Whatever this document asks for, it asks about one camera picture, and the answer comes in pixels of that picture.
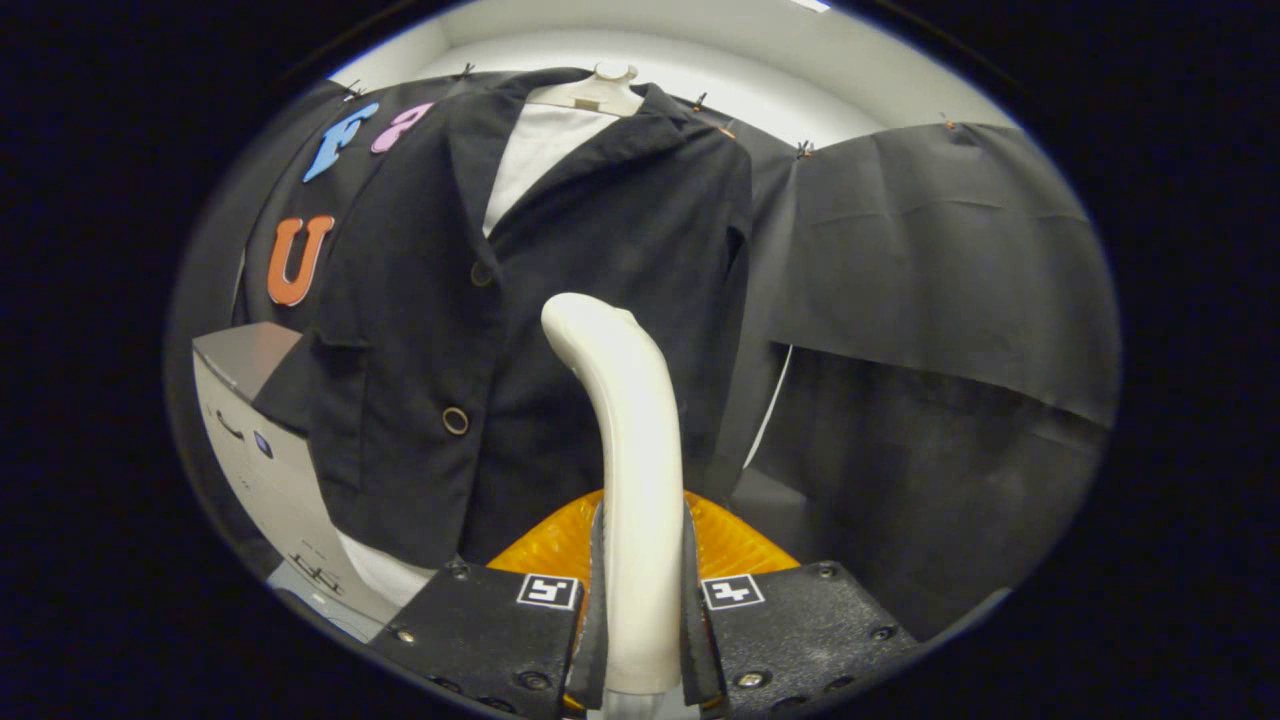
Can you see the grey cabinet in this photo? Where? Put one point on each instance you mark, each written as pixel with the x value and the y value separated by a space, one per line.
pixel 270 470

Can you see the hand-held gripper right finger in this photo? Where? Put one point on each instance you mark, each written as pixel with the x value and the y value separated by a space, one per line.
pixel 800 630

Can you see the white garment steamer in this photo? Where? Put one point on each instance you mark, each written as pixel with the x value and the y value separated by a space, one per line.
pixel 635 450

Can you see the ceiling light panel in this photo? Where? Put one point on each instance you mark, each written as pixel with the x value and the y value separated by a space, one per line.
pixel 812 5

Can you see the white mannequin torso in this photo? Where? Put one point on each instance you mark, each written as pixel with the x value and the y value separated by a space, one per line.
pixel 535 160

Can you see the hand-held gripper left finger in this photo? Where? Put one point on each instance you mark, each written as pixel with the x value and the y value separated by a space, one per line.
pixel 480 630

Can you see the black suit jacket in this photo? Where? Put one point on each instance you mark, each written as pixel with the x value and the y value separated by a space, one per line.
pixel 420 320

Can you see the white clothes hanger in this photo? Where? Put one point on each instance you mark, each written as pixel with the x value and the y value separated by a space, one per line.
pixel 590 95

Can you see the black backdrop cloth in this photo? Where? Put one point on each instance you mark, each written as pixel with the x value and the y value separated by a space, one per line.
pixel 950 300

